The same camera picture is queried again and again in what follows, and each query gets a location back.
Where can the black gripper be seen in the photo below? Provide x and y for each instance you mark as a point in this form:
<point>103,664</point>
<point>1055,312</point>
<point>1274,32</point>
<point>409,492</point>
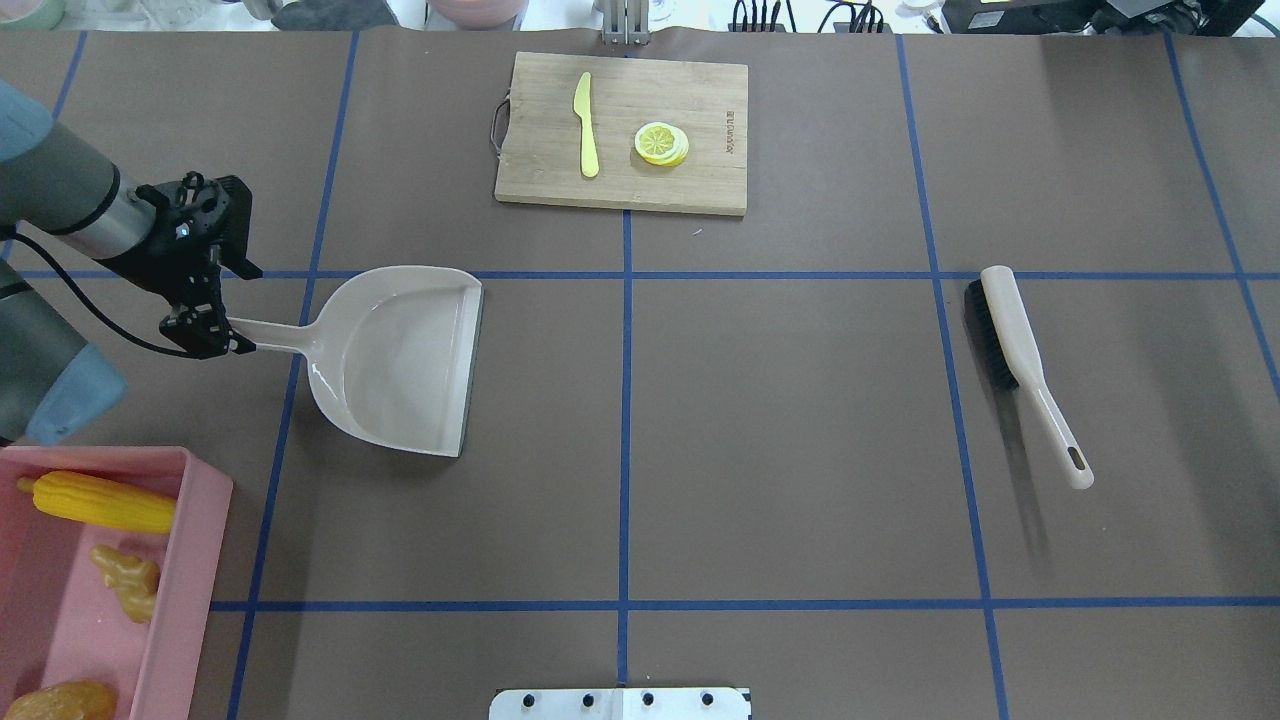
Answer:
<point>163,262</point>

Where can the white dustpan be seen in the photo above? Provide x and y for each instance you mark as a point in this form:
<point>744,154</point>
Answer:
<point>390,356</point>

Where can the yellow toy corn cob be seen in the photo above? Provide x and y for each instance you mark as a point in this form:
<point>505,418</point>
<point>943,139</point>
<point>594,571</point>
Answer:
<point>100,502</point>

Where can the yellow ginger-shaped toy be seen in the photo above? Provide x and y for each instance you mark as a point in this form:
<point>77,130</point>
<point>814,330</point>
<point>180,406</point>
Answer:
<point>133,581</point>

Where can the orange-yellow wrinkled toy food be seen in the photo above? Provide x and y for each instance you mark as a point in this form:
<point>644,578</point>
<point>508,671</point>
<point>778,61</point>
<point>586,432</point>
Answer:
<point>81,699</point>

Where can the white brush with dark bristles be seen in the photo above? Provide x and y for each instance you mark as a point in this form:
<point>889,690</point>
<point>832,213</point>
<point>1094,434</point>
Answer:
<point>1013,361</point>

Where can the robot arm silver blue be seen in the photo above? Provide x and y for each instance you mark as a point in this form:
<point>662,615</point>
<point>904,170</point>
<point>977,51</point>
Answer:
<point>54,382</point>

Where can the pink plastic bin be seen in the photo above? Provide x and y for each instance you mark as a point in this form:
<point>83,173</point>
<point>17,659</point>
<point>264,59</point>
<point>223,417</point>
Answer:
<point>59,623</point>

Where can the dark grey cloth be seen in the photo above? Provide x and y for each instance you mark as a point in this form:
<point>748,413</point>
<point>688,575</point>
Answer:
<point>317,15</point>

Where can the yellow toy knife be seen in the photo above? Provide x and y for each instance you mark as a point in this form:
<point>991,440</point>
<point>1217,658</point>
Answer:
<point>582,105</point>

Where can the yellow round toy slice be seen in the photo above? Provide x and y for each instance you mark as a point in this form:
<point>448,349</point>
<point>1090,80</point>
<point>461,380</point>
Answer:
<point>661,144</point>

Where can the wooden cutting board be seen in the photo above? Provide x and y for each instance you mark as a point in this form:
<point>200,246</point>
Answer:
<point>539,156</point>

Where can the aluminium frame post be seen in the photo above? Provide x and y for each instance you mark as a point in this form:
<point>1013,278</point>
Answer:
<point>625,22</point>

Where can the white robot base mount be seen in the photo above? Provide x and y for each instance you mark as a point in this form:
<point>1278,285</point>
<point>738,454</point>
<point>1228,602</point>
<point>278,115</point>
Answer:
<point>623,703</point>

